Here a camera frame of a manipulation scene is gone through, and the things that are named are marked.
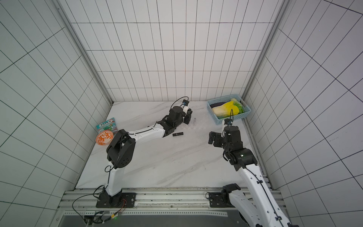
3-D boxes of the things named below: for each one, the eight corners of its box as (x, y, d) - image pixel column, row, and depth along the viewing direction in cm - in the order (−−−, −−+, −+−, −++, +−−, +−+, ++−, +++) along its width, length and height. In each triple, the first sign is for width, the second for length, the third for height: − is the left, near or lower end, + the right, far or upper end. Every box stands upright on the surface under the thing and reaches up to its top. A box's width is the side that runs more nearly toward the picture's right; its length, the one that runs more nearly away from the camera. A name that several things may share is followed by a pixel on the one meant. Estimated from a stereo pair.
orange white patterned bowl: (96, 146, 96) (92, 143, 92) (102, 133, 102) (98, 130, 98) (111, 146, 96) (108, 143, 92) (115, 133, 102) (113, 130, 98)
